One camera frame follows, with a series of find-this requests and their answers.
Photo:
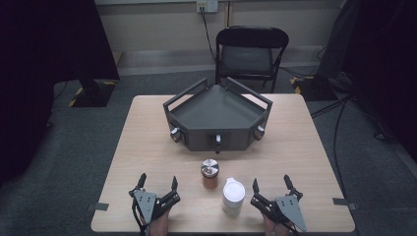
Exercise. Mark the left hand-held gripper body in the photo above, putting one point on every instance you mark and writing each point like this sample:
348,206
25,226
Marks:
145,202

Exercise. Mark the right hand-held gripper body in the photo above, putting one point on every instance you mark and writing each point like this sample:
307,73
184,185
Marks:
291,211

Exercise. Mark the white cup with lid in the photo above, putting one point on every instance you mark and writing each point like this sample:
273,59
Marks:
233,196

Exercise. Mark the red sauce jar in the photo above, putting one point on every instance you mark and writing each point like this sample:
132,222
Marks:
209,175

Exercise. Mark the dark grey metal tray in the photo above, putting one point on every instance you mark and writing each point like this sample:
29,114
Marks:
216,111

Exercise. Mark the person's right hand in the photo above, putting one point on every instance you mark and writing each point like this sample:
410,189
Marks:
270,227

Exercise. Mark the person's left hand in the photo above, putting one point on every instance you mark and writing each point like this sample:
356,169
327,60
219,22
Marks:
161,225

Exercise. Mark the grey tape piece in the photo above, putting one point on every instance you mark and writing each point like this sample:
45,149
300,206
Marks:
98,206
344,202

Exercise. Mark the black stand base, striped tape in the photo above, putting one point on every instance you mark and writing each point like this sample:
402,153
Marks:
316,89
93,95

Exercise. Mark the black folding chair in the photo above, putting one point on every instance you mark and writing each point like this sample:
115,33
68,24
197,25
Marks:
247,60

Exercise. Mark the dark curtain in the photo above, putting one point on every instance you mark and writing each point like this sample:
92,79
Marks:
39,65
387,65

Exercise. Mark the beige wall conduit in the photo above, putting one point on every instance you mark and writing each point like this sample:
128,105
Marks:
229,13

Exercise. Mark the white wall outlet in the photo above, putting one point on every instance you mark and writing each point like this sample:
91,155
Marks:
207,5

